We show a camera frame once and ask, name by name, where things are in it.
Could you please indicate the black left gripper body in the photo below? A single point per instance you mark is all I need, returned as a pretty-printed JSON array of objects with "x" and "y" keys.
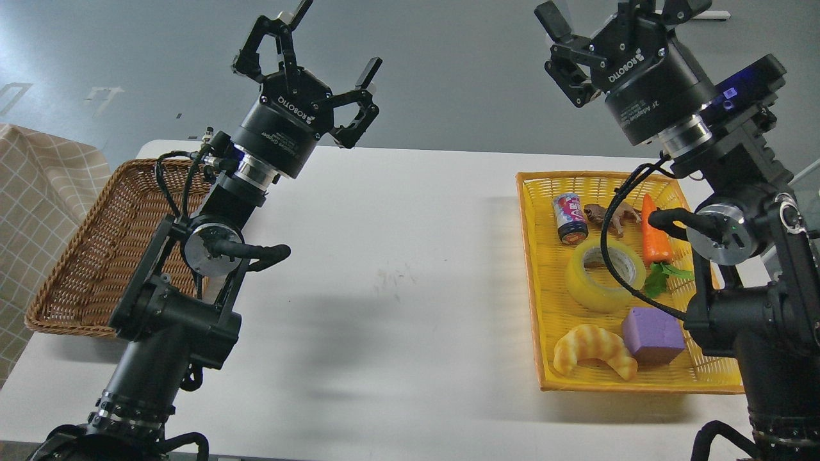
[{"x": 282, "y": 128}]

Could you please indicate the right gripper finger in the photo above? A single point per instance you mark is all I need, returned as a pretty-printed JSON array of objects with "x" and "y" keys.
[
  {"x": 568, "y": 54},
  {"x": 644, "y": 15}
]

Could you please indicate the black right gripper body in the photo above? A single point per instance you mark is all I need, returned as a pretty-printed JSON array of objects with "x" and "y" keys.
[{"x": 650, "y": 80}]

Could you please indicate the yellow tape roll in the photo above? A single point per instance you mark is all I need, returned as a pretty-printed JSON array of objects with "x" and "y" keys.
[{"x": 593, "y": 286}]

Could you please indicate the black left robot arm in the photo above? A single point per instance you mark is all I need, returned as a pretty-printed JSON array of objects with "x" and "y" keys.
[{"x": 176, "y": 313}]

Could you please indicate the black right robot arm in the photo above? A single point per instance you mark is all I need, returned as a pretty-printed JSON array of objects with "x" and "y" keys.
[{"x": 755, "y": 271}]

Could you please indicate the white floor fixture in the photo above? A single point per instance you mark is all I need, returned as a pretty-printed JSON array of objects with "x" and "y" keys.
[{"x": 713, "y": 15}]

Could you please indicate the small soda can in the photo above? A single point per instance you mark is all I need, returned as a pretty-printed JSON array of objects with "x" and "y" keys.
[{"x": 572, "y": 228}]

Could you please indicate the orange toy carrot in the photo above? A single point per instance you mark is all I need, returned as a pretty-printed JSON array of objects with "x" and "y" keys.
[{"x": 657, "y": 254}]

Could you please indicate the brown wicker basket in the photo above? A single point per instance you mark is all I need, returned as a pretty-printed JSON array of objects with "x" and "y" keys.
[{"x": 87, "y": 282}]

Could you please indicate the yellow plastic basket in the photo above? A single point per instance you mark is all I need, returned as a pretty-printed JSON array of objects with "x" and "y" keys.
[{"x": 554, "y": 312}]

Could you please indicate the purple foam block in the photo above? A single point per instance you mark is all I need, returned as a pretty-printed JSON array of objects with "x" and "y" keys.
[{"x": 652, "y": 337}]

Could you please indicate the toy croissant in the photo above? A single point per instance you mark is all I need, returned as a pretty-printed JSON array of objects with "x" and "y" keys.
[{"x": 588, "y": 341}]

